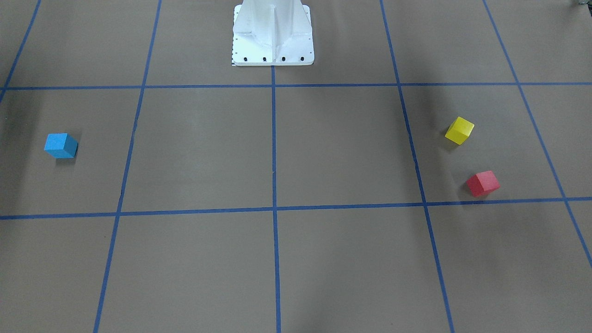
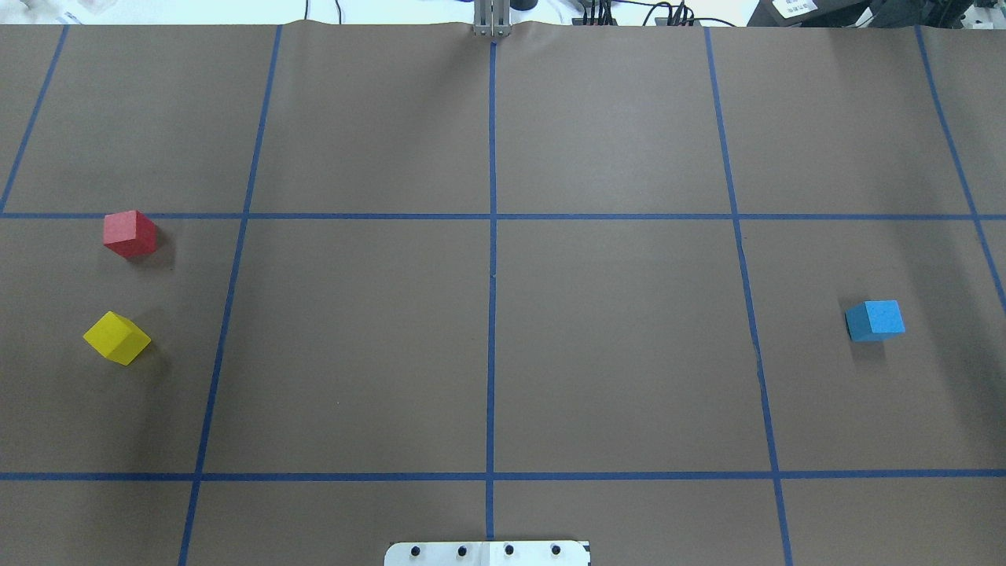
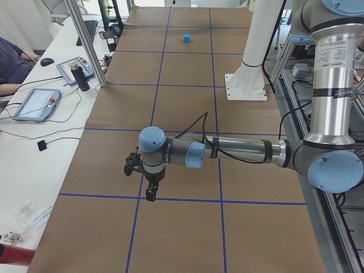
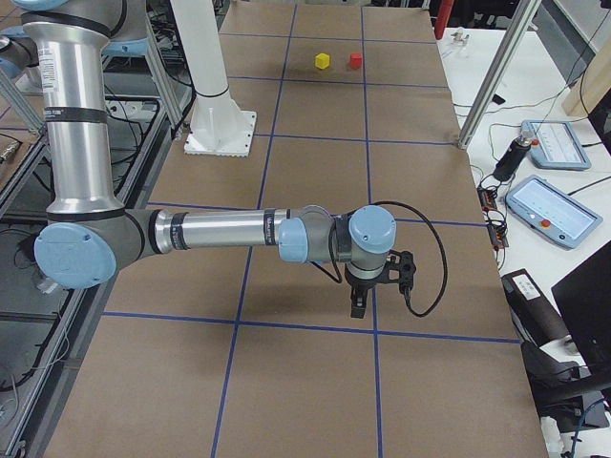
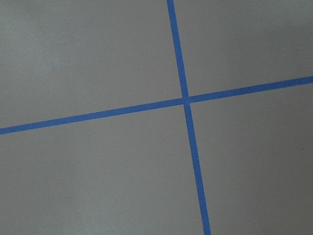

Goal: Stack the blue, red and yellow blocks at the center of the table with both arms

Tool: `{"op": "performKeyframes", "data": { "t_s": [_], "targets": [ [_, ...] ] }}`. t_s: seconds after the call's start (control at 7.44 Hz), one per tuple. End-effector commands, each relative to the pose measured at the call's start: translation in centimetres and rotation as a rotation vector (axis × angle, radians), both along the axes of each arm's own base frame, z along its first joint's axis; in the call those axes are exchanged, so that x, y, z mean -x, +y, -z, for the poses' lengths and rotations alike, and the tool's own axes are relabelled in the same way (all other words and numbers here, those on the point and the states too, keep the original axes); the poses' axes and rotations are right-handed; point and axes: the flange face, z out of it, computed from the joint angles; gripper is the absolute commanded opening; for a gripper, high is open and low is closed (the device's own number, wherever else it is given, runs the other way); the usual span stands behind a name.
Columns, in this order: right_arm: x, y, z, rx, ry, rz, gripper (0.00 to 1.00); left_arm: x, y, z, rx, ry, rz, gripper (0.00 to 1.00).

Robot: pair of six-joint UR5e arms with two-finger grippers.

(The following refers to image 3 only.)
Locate small black square pad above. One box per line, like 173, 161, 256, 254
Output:
37, 140, 47, 151

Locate black water bottle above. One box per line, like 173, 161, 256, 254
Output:
70, 61, 90, 92

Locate black keyboard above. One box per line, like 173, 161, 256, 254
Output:
84, 20, 97, 44

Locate seated person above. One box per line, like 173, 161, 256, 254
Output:
1, 38, 40, 97

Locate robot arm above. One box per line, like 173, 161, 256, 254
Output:
135, 1, 363, 201

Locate teach pendant tablet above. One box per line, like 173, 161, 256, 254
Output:
56, 56, 94, 85
13, 88, 61, 122

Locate near teach pendant tablet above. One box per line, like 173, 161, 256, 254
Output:
13, 88, 61, 122

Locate aluminium frame post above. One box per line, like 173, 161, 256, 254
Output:
64, 0, 106, 87

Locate red cylinder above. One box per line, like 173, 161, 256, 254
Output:
1, 243, 36, 266

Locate blue block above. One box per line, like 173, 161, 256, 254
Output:
183, 33, 191, 44

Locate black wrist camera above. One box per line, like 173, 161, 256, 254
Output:
123, 146, 144, 176

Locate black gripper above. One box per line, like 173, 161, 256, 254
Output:
143, 163, 166, 202

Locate far teach pendant tablet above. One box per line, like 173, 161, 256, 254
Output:
56, 56, 94, 85

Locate black computer mouse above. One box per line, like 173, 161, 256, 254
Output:
40, 57, 55, 67

